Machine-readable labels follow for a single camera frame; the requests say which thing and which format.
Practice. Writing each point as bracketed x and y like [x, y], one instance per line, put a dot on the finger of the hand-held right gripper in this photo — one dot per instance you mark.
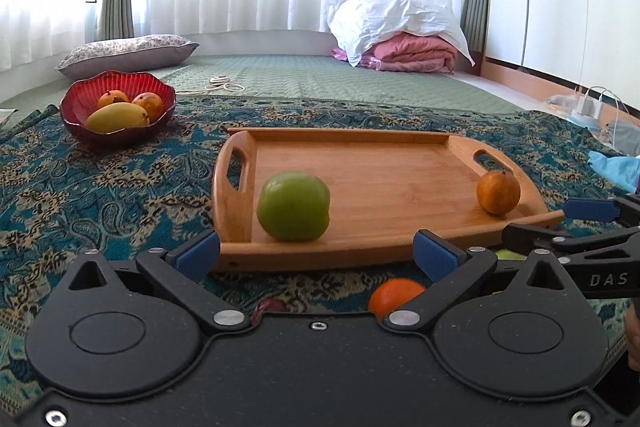
[550, 239]
[590, 210]

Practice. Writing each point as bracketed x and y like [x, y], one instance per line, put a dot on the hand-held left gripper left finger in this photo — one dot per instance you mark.
[197, 253]

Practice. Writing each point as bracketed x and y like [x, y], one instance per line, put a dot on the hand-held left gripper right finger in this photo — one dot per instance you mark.
[436, 254]

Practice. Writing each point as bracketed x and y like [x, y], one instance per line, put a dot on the small green apple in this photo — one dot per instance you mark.
[506, 255]

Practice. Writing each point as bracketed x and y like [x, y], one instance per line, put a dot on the large orange mandarin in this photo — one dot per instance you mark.
[392, 299]

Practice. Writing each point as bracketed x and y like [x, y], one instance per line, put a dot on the red date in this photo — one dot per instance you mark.
[270, 307]

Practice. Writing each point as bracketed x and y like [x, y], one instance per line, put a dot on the person's right hand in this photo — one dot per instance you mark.
[633, 334]

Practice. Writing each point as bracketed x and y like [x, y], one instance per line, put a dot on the light blue cloth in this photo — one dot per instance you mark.
[617, 169]

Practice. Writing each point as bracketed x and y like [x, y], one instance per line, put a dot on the yellow-orange citrus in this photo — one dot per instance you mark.
[497, 193]

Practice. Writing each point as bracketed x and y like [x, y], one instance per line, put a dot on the teal paisley blanket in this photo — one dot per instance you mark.
[125, 207]

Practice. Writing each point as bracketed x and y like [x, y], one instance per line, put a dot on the large green apple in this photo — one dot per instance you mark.
[294, 206]

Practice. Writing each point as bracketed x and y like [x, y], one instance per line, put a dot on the red ribbed glass bowl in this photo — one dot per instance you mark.
[100, 139]

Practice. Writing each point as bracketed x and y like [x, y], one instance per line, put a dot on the orange-red fruit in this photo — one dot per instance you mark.
[149, 104]

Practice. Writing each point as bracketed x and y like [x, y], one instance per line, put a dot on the yellow mango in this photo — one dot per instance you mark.
[117, 118]

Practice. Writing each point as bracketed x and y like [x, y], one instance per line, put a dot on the round orange-yellow fruit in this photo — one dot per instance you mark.
[112, 98]

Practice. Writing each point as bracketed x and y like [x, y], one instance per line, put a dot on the folded pink blanket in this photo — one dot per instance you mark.
[410, 54]

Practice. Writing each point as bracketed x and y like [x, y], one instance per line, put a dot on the green quilted mat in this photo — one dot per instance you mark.
[325, 77]

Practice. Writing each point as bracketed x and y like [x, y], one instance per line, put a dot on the floral grey pillow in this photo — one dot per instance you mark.
[125, 54]

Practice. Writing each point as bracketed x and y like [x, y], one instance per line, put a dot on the white duvet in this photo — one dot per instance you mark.
[395, 19]

